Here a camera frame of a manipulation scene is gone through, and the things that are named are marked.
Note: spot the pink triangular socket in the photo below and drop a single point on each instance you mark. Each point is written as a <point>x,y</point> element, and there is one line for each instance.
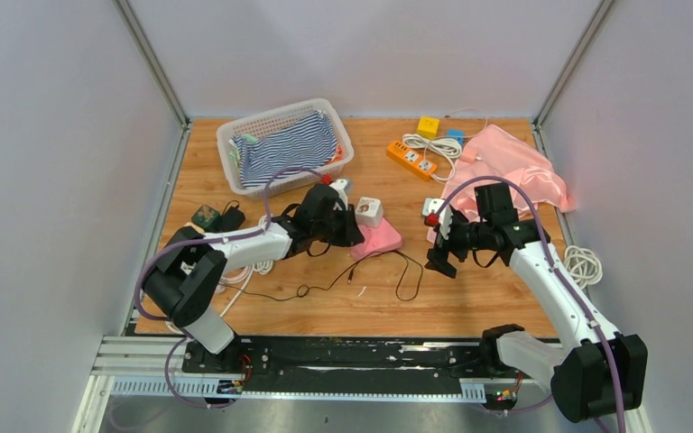
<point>383,238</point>

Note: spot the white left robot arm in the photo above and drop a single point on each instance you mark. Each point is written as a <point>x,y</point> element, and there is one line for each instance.
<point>182,278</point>

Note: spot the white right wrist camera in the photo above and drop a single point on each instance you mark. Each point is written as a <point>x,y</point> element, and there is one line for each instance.
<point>437,215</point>

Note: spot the yellow cube socket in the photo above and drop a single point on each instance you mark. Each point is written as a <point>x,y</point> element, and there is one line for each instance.
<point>428,127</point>

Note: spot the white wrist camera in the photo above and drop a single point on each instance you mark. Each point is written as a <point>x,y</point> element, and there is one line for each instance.
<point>437,215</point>
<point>342,186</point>

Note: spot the dark green cube socket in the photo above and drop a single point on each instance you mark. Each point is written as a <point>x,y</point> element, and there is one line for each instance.
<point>207,219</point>

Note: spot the white plastic basket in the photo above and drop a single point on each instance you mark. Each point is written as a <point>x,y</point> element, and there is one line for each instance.
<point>261,125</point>

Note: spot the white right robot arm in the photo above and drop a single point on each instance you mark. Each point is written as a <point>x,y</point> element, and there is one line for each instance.
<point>596,370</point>

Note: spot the pink USB charger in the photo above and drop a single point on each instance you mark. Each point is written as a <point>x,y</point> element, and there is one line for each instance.
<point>470,155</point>

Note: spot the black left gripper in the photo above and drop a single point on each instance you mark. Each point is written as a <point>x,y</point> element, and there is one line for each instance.
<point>351,234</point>

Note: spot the pink cloth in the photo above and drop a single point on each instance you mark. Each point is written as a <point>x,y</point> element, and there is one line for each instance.
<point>505,156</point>

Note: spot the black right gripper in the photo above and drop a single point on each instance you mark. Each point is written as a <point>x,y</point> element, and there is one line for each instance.
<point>438,256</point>

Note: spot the blue plug adapter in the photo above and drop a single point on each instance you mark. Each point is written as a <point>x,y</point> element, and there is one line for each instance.
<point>457,135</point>

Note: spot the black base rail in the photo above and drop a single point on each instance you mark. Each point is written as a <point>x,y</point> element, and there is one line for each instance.
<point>351,365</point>

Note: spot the white tiger cube socket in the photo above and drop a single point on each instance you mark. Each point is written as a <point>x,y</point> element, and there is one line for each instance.
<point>369,212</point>

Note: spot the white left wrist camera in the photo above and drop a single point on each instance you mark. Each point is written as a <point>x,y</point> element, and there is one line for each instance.
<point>342,186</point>

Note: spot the black power adapter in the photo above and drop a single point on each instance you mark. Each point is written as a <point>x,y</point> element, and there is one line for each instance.
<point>231,217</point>

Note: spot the orange USB power strip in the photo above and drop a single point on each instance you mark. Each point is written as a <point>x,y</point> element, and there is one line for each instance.
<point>411,160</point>

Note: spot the blue striped cloth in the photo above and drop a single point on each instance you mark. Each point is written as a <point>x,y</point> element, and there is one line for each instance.
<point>309,143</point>

